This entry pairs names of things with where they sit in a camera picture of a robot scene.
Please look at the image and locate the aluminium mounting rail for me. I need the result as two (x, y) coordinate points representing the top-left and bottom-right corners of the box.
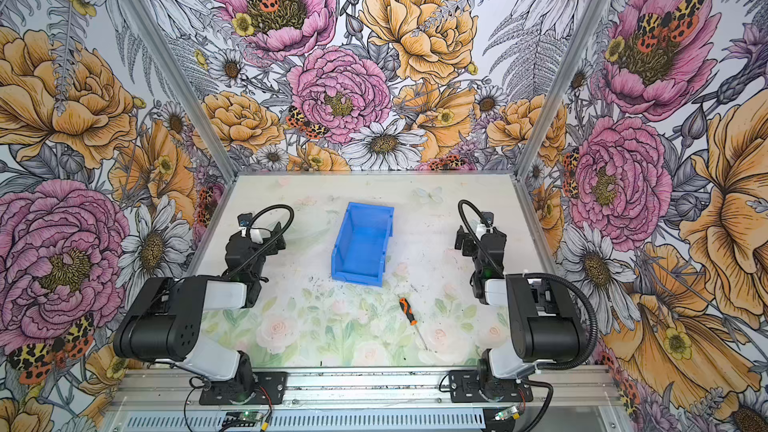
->
(110, 365), (622, 412)

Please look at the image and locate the right green circuit board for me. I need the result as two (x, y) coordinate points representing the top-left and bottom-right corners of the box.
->
(494, 406), (520, 421)

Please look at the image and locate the left green circuit board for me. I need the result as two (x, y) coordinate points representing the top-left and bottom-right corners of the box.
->
(220, 411), (266, 431)

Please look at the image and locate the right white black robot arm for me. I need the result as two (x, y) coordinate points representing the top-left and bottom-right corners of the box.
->
(447, 200), (599, 403)

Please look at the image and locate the blue plastic storage bin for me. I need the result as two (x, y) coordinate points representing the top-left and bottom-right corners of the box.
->
(331, 202), (394, 287)

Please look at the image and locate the left aluminium corner post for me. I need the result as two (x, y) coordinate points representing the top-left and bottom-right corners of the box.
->
(118, 0), (238, 185)

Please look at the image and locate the white slotted cable duct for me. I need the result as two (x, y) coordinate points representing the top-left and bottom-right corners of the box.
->
(113, 408), (486, 431)

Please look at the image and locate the orange black handled screwdriver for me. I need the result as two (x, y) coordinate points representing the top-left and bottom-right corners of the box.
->
(398, 297), (428, 351)

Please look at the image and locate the green circuit board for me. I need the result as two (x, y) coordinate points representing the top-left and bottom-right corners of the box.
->
(494, 406), (520, 421)
(220, 411), (266, 431)

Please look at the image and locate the right aluminium corner post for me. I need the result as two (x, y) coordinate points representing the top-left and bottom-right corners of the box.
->
(513, 0), (611, 181)

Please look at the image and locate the right black corrugated cable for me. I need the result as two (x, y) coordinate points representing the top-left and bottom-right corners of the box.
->
(457, 199), (601, 371)

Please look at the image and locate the black corrugated cable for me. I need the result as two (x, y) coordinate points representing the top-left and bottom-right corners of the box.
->
(457, 199), (601, 371)
(223, 203), (296, 280)

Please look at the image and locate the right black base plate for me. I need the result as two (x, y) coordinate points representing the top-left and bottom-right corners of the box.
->
(446, 370), (533, 403)

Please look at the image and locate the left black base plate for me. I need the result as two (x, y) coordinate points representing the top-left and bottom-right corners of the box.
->
(199, 372), (288, 406)

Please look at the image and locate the left black corrugated cable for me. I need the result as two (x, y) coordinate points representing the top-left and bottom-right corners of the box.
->
(223, 203), (296, 280)

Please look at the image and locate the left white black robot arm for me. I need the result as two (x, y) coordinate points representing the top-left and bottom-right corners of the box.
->
(113, 204), (295, 405)

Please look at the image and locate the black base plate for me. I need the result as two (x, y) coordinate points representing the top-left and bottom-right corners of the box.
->
(446, 370), (533, 403)
(199, 372), (288, 406)

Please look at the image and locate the aluminium corner post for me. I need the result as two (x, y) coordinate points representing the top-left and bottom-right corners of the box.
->
(513, 0), (611, 181)
(118, 0), (238, 185)

